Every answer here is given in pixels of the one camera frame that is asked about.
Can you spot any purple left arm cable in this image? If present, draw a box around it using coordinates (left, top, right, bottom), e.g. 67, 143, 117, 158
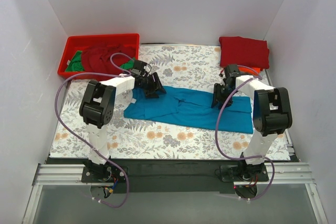
54, 52, 139, 208

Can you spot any floral patterned table mat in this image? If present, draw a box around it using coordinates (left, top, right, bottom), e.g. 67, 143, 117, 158
49, 45, 292, 161

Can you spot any folded orange t-shirt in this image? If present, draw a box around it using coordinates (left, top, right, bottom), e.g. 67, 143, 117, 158
238, 66, 261, 76

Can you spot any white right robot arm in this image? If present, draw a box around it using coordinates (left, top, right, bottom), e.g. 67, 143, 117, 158
212, 64, 292, 168

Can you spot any folded dark red t-shirt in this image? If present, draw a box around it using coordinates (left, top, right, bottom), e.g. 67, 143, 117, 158
218, 36, 270, 69

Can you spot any red plastic bin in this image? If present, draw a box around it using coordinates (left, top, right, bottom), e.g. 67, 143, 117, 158
57, 34, 140, 81

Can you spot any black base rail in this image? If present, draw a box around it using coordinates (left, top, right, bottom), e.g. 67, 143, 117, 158
47, 155, 300, 195

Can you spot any green t-shirt in bin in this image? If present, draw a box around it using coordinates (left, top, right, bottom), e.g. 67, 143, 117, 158
65, 50, 135, 72

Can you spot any teal blue t-shirt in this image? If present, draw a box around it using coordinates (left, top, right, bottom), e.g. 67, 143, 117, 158
124, 86, 254, 134

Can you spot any crumpled dark red t-shirt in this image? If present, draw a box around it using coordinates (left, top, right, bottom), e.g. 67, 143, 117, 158
81, 44, 136, 74

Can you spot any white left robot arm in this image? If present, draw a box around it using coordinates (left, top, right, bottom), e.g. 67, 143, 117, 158
79, 60, 166, 165

